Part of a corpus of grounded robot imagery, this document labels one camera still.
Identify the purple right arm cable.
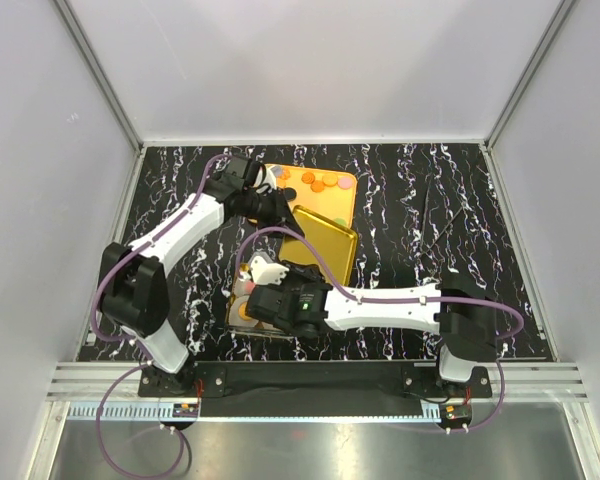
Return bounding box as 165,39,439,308
237,225,526,434

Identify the aluminium frame rail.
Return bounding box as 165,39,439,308
47,362,588,428

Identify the orange scalloped cookie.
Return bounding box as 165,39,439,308
310,181,325,193

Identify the gold cookie tin box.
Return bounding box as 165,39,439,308
225,250,292,340

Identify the orange round cookie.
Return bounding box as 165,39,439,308
322,173,338,187
238,302,252,321

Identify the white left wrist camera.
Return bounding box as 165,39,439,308
254,165,283,193

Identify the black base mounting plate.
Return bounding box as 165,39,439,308
138,360,493,400

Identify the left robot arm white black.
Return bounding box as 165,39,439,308
90,154,302,396

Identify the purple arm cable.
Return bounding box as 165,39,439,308
89,153,231,476
237,225,526,434

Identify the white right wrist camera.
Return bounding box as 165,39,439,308
248,253,289,285

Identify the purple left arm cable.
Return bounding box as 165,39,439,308
89,153,231,476

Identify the orange plastic tray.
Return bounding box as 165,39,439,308
267,164,357,227

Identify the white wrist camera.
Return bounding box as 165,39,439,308
248,253,289,285
254,165,283,193

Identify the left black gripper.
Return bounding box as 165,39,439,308
243,187,305,242

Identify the white paper cup front left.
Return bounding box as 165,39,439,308
228,296,257,327

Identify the gold tin lid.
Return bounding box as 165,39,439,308
278,206,358,286

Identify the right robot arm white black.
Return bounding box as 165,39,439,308
245,277,497,397

